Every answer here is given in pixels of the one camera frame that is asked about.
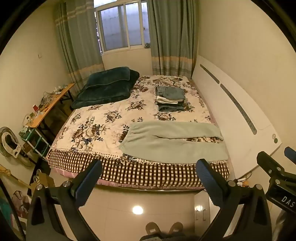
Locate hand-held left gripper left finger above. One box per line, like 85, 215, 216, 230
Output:
27, 159, 103, 241

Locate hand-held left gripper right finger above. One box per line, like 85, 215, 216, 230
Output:
196, 159, 273, 241

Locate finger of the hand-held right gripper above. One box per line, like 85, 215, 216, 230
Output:
256, 151, 289, 179
284, 146, 296, 164

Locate light green pants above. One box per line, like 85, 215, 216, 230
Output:
119, 121, 229, 162

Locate folded dark pants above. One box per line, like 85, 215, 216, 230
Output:
158, 102, 185, 112

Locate folded white pants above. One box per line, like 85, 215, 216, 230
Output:
156, 96, 184, 105

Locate white cabinet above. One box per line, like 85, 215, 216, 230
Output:
194, 189, 211, 222

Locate brown slipper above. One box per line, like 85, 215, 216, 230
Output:
169, 222, 184, 235
145, 222, 162, 236

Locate floral plaid-edged blanket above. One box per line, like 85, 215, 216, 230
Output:
47, 75, 230, 188

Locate white bed headboard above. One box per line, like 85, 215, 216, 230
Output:
191, 55, 282, 177

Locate green shelf rack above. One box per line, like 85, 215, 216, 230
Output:
19, 127, 50, 161

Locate patterned bag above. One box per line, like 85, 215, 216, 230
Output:
11, 190, 30, 219

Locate wooden folding desk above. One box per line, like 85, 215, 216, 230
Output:
25, 83, 76, 145

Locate white floor fan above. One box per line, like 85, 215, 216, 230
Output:
0, 126, 33, 168

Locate dark green quilt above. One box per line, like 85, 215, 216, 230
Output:
71, 67, 140, 109

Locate green striped curtain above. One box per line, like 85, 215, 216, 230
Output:
147, 0, 199, 79
54, 0, 104, 98

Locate window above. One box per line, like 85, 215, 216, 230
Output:
94, 0, 151, 55

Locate power strip with cables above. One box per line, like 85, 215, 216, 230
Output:
235, 172, 253, 187

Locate tangle of cables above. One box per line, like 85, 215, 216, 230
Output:
40, 91, 59, 109

